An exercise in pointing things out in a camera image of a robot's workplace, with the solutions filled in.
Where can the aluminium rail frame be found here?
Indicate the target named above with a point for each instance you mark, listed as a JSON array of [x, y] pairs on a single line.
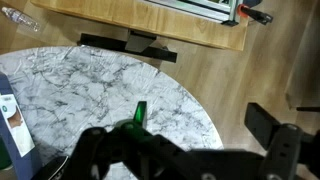
[[206, 8]]

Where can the clear plastic water bottle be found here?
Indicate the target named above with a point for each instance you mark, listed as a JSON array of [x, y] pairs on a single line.
[[21, 19]]

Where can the orange and black clamp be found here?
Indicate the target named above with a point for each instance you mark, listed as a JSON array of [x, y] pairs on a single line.
[[255, 14]]

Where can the light wooden workbench top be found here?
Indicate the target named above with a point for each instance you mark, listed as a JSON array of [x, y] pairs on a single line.
[[166, 20]]

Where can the dark blue box with label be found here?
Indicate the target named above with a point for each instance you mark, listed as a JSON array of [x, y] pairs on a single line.
[[20, 156]]

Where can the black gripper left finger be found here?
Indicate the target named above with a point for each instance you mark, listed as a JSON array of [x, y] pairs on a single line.
[[140, 113]]

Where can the dark green round object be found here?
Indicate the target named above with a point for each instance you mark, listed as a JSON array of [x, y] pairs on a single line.
[[4, 155]]

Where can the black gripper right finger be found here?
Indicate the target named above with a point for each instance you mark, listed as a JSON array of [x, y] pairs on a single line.
[[261, 125]]

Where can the grey metal bench leg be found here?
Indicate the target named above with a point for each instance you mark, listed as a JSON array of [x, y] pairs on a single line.
[[140, 40]]

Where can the black metal base bar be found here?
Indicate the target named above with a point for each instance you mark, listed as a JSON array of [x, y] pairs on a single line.
[[100, 41]]

